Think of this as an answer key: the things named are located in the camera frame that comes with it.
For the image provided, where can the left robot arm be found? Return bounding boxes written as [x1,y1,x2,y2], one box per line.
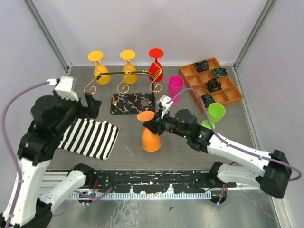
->
[0,93,101,228]

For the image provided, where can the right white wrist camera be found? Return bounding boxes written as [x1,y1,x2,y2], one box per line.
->
[157,95,174,119]

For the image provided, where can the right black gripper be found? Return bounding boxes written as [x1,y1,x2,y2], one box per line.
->
[142,107,189,139]

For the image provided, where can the dark rose top left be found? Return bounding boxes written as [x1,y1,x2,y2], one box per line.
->
[193,60,209,73]

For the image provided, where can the black white striped cloth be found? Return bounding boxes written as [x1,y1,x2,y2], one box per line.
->
[58,118,120,161]

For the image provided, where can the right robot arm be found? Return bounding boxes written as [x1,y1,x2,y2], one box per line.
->
[137,109,292,199]

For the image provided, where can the pink plastic wine glass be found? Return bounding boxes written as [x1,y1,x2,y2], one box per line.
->
[168,75,184,98]

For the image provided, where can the dark green rose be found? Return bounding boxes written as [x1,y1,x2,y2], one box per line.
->
[211,67,228,78]

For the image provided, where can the green plastic wine glass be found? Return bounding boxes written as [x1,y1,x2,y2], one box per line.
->
[201,103,226,129]

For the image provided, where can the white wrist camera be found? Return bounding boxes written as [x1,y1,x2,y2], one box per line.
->
[47,76,79,101]
[157,95,174,119]

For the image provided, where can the red plastic wine glass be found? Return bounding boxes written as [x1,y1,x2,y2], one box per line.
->
[149,48,164,82]

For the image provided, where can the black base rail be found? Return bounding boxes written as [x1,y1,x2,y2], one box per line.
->
[84,170,223,194]

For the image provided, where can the dark red rose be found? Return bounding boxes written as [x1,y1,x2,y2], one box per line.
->
[206,78,222,93]

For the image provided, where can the orange plastic wine glass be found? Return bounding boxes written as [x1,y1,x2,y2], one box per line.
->
[137,111,161,152]

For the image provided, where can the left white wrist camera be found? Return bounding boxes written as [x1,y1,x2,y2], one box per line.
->
[47,76,79,101]

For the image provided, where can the dark rose bottom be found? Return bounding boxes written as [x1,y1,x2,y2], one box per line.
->
[201,93,215,108]

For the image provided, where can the yellow plastic wine glass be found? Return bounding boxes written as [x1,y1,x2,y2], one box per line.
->
[88,51,111,85]

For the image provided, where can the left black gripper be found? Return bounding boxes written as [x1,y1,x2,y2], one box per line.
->
[53,87,101,137]

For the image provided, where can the white slotted cable duct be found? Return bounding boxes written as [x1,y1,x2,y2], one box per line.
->
[66,191,212,201]

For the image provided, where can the gold wine glass rack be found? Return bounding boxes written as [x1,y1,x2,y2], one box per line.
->
[84,70,162,115]

